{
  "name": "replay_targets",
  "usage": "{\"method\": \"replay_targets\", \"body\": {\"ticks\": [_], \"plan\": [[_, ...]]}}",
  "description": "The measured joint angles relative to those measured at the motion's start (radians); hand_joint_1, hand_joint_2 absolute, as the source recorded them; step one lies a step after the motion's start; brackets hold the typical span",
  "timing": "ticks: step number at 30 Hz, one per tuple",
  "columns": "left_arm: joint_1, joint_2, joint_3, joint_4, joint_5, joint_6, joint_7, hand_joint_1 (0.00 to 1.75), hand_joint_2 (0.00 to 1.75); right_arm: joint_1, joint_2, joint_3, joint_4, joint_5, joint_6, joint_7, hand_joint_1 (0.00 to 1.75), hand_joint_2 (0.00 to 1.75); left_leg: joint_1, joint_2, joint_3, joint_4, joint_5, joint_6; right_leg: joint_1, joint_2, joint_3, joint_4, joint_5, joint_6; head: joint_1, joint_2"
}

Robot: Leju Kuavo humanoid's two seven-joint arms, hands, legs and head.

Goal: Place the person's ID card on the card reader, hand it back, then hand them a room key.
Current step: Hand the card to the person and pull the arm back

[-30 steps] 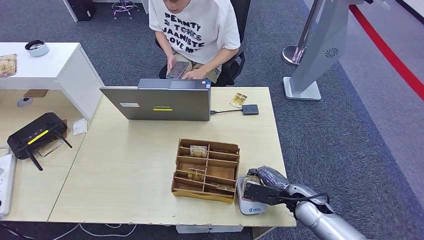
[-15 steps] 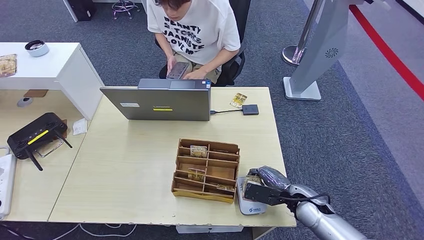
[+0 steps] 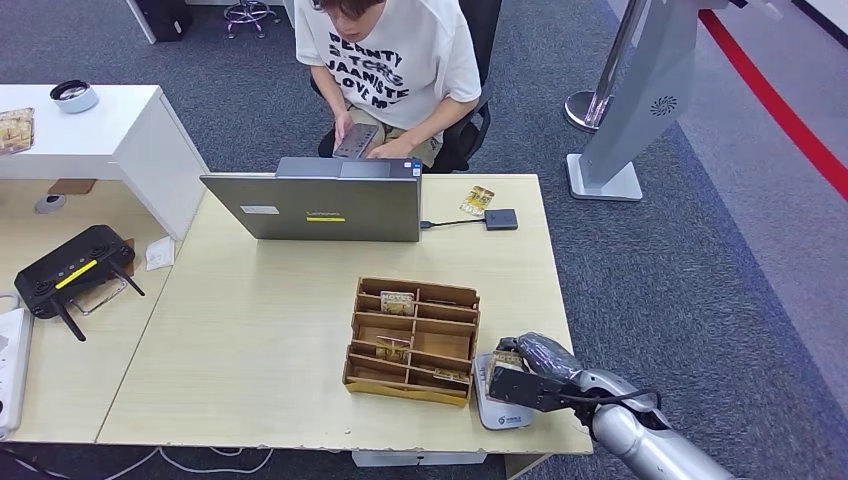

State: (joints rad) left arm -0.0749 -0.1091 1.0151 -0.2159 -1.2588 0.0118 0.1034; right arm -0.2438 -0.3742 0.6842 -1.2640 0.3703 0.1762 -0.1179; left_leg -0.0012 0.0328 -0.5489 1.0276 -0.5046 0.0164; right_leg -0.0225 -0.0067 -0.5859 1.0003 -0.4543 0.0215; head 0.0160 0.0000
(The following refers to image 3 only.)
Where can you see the round white tin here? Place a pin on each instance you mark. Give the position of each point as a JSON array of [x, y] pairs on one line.
[[74, 99]]

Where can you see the grey smartphone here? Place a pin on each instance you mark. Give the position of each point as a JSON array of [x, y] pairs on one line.
[[358, 140]]

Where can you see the grey kiosk stand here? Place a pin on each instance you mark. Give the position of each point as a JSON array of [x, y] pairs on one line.
[[656, 79]]

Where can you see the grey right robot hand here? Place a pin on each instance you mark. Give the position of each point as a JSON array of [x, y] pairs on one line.
[[546, 354]]

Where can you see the white paper slip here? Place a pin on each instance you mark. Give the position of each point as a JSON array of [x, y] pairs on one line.
[[160, 253]]

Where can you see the person's right forearm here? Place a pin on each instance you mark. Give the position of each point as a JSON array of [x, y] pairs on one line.
[[328, 89]]

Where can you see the chrome stool base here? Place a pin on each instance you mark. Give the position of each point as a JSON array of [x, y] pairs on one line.
[[250, 12]]

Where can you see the wooden compartment organizer box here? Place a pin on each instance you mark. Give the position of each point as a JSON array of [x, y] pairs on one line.
[[440, 344]]

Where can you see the clear acrylic stand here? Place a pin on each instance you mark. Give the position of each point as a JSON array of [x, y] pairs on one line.
[[100, 299]]

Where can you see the white desk side panel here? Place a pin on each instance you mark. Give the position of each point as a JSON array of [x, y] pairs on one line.
[[140, 20]]

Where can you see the white card reader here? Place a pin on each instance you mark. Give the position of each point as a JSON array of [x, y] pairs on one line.
[[503, 417]]

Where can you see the white bracket under desk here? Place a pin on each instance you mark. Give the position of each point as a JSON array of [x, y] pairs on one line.
[[417, 458]]

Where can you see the clear pack of gold cards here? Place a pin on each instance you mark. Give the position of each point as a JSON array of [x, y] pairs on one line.
[[16, 131]]

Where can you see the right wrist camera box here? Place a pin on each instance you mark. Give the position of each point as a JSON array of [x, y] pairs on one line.
[[523, 391]]

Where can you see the black router with antennas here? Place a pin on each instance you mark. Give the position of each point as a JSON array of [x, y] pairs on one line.
[[66, 270]]

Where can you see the person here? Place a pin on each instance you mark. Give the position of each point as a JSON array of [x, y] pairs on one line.
[[391, 66]]

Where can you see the person's left hand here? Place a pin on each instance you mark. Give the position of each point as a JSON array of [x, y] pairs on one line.
[[394, 148]]

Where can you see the grey laptop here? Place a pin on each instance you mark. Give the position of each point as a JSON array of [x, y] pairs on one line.
[[318, 199]]

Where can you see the person's left forearm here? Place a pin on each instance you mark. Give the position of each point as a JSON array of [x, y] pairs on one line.
[[440, 119]]

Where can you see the small black usb hub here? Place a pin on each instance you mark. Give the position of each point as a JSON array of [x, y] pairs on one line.
[[501, 219]]

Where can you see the black office chair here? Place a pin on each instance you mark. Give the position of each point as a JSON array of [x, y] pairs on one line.
[[487, 40]]

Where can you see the chrome stanchion post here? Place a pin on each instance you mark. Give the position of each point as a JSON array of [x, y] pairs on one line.
[[619, 53]]

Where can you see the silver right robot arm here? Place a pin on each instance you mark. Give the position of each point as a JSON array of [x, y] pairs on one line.
[[636, 437]]

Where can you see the red floor tape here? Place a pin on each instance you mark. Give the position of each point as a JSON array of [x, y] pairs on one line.
[[782, 109]]

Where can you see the person's right hand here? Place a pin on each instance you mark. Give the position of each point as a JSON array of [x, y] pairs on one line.
[[344, 124]]

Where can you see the white side table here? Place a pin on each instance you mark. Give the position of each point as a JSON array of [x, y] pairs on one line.
[[119, 140]]

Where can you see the brown cardboard piece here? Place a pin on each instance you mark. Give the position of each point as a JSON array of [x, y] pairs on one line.
[[71, 187]]

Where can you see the white power strip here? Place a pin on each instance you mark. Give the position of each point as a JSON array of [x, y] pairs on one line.
[[13, 371]]

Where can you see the black computer tower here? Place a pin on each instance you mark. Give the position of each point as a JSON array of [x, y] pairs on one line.
[[166, 16]]

